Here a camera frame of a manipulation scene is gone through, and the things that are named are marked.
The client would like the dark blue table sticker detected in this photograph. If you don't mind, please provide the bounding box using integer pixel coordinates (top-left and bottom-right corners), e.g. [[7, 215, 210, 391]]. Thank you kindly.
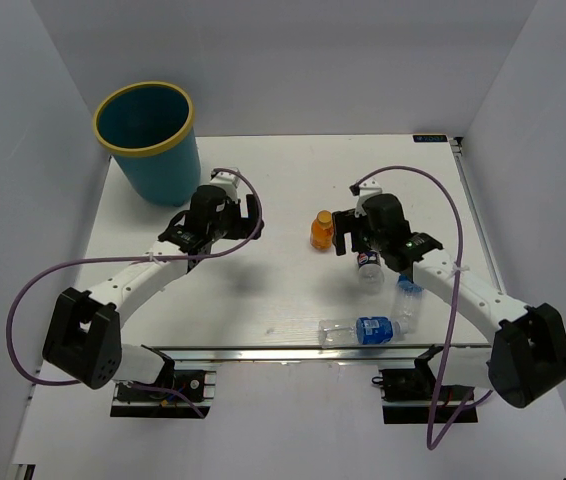
[[412, 134, 448, 143]]

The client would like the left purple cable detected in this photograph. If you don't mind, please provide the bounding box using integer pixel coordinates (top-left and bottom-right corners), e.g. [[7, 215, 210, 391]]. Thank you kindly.
[[5, 167, 265, 419]]

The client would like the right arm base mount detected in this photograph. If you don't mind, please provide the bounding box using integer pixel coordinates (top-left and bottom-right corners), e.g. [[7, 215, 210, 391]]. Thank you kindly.
[[364, 345, 478, 426]]

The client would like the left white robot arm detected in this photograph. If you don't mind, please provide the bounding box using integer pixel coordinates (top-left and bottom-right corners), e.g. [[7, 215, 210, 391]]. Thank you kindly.
[[42, 182, 263, 399]]

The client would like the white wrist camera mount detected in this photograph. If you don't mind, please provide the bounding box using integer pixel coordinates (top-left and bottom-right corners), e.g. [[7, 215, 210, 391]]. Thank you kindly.
[[210, 169, 240, 203], [349, 177, 383, 217]]

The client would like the orange bottle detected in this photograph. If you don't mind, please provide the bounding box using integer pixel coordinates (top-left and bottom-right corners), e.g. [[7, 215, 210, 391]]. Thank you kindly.
[[310, 210, 334, 251]]

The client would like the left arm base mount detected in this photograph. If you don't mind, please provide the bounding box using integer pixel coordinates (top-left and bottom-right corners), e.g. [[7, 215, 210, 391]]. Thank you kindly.
[[110, 363, 217, 420]]

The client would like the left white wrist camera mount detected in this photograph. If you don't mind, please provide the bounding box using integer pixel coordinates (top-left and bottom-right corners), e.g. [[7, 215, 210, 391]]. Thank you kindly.
[[210, 169, 240, 203]]

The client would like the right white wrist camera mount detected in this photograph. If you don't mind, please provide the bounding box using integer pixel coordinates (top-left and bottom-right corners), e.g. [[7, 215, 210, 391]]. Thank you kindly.
[[349, 177, 383, 217]]

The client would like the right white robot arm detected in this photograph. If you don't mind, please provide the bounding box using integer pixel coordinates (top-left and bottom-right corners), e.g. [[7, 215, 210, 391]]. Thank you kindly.
[[332, 194, 566, 408]]

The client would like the clear bottle blue label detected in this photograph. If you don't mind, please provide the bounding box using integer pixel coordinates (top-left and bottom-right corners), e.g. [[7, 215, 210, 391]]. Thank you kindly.
[[390, 274, 423, 335], [318, 316, 411, 348]]

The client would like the teal bin with yellow rim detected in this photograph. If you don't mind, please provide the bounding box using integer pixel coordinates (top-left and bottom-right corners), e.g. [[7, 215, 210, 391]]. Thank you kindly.
[[93, 81, 201, 207]]

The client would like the clear bottle dark pepsi label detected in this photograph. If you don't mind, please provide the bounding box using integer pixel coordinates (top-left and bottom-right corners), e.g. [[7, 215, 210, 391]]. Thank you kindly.
[[357, 250, 385, 295]]

